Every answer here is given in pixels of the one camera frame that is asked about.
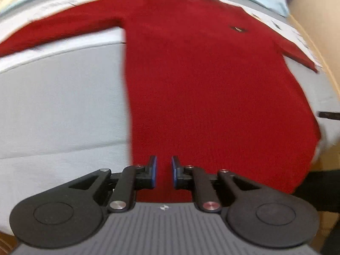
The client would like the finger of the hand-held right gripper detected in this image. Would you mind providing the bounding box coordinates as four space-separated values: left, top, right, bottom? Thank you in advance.
318 111 340 120

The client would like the dark cloth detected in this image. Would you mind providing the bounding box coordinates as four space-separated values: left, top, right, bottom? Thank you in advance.
293 169 340 211

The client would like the red knit sweater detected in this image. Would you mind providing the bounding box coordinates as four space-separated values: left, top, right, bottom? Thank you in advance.
0 0 322 203

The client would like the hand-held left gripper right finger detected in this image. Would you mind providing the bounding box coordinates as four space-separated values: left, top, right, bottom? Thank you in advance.
170 156 262 213

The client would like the grey bed sheet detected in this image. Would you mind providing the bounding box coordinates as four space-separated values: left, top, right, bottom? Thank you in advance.
0 24 340 234

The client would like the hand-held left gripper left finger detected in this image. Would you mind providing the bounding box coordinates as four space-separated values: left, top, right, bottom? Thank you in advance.
68 155 158 213

